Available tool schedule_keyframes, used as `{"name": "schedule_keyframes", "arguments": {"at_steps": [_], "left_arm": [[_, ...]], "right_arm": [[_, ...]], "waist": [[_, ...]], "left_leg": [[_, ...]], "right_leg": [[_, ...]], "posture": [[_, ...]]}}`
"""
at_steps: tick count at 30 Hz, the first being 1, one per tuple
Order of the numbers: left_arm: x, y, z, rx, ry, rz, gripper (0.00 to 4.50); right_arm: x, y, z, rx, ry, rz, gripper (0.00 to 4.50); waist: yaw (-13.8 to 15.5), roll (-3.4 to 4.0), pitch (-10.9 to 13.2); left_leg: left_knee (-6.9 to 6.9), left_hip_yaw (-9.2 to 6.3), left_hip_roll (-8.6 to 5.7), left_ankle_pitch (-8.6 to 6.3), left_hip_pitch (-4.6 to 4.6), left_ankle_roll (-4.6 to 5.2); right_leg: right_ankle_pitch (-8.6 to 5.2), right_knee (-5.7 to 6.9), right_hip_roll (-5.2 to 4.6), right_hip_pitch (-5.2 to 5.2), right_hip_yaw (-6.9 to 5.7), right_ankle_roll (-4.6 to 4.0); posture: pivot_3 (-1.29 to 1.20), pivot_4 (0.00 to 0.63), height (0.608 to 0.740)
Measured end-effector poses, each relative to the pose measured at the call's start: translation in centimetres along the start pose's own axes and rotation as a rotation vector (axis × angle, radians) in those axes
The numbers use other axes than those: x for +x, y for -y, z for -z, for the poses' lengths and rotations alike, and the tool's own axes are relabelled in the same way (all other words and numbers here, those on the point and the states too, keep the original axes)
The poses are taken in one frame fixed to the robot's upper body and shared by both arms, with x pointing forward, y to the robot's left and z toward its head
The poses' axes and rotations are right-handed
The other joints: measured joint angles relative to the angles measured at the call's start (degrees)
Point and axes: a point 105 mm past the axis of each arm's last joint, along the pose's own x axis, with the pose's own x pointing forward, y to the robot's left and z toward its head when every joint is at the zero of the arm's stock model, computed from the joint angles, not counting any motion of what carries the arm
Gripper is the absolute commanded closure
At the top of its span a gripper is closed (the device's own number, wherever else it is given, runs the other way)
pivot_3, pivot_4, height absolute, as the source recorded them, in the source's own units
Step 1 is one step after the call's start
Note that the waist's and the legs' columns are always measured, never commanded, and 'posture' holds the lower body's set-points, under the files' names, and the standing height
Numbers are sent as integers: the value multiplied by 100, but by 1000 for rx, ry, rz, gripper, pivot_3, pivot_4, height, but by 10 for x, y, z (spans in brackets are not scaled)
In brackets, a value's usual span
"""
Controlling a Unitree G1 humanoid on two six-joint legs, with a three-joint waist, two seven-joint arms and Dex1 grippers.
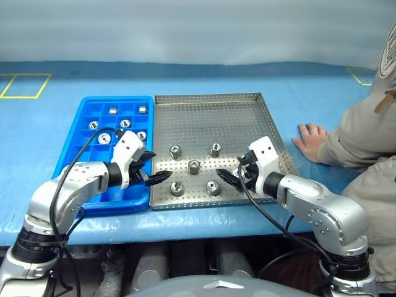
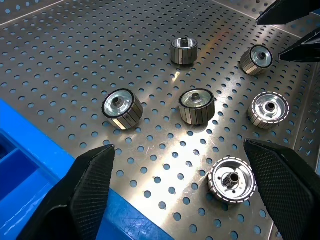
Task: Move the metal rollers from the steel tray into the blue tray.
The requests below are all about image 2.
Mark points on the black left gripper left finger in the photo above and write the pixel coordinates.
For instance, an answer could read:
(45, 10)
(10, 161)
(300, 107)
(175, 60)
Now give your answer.
(87, 195)

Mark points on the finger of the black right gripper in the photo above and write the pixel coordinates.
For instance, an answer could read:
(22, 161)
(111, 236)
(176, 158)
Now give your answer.
(287, 12)
(305, 51)

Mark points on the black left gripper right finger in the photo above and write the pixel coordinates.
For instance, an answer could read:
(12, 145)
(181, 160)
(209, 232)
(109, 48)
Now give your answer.
(285, 190)

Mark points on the metal rotor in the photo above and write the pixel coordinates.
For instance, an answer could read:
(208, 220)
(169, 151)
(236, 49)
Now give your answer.
(255, 61)
(268, 110)
(184, 53)
(196, 107)
(122, 110)
(232, 183)

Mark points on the metal rotor bottom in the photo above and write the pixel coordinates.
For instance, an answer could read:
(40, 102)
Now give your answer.
(232, 183)

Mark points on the blue plastic bin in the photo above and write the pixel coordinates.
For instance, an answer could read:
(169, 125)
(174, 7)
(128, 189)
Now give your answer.
(25, 175)

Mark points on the perforated stainless steel tray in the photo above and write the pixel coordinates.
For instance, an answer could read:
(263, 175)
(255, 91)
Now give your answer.
(75, 62)

